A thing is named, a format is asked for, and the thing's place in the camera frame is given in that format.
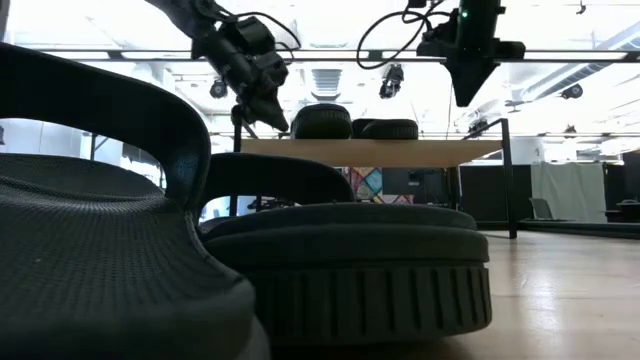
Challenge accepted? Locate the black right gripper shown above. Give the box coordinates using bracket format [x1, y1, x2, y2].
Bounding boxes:
[417, 0, 526, 109]

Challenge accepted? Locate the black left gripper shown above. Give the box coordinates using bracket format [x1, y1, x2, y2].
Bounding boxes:
[191, 29, 291, 134]

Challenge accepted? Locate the black rubber slide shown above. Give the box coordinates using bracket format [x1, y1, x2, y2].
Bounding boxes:
[290, 103, 354, 141]
[351, 118, 420, 141]
[0, 42, 271, 360]
[198, 152, 494, 347]

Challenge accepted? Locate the black partition panel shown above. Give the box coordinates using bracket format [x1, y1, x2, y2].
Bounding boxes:
[458, 164, 532, 224]

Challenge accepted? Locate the grey chair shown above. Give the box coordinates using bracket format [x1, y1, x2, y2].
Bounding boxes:
[528, 197, 556, 221]

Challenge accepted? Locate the grey-green curtain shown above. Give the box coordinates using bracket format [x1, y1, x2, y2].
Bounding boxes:
[530, 161, 608, 224]

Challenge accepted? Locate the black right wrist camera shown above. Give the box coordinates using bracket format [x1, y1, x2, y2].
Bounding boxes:
[416, 19, 459, 57]

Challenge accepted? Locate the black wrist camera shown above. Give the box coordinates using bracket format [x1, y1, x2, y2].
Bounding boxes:
[227, 16, 277, 55]
[416, 19, 459, 57]

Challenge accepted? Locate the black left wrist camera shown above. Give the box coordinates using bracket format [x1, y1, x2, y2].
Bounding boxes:
[227, 16, 277, 55]

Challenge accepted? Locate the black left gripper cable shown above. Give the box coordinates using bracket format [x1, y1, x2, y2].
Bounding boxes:
[214, 9, 303, 66]

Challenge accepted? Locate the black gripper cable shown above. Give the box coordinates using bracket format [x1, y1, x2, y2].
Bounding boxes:
[356, 0, 451, 71]
[214, 9, 303, 66]

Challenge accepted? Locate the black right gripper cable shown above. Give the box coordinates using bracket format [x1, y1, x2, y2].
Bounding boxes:
[356, 0, 451, 71]

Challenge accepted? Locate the black wall screen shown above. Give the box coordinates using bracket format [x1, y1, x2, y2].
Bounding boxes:
[382, 168, 451, 206]

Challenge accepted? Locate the black metal table frame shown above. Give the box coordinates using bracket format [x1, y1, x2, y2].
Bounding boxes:
[0, 48, 640, 64]

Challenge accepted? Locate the wooden shelf black metal frame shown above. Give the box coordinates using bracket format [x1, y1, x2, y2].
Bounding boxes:
[229, 117, 519, 240]

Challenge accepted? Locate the colourful wall art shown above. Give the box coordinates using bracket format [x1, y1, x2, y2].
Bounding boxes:
[341, 167, 416, 205]

